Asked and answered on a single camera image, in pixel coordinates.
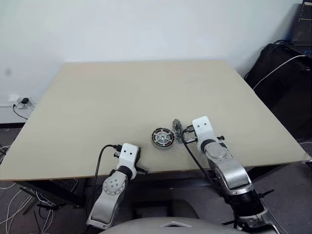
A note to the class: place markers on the large black case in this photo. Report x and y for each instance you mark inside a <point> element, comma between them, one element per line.
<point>280,97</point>

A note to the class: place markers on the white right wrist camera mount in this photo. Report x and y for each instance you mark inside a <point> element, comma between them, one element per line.
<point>203,129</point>

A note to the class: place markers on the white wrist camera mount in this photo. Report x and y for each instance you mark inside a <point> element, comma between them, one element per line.
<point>129,157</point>
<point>203,129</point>

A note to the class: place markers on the black spoked rotor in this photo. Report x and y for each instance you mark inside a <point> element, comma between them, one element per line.
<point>162,137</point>

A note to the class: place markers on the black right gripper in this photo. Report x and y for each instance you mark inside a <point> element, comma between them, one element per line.
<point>195,135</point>

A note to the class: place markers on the dark computer monitor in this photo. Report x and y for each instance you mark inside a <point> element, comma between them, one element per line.
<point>304,24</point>

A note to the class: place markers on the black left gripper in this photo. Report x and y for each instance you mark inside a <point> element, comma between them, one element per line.
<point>139,158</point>

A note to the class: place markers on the black power adapter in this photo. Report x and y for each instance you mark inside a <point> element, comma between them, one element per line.
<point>25,101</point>

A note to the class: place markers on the light grey rounded shell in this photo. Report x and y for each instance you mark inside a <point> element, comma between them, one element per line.
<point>170,228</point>

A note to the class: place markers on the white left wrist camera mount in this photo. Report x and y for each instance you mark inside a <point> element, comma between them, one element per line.
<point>129,157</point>

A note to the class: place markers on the clear table corner guard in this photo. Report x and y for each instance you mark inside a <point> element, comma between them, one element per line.
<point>306,158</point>

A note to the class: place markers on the white wall outlet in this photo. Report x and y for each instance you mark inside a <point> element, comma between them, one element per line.
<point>13,98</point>

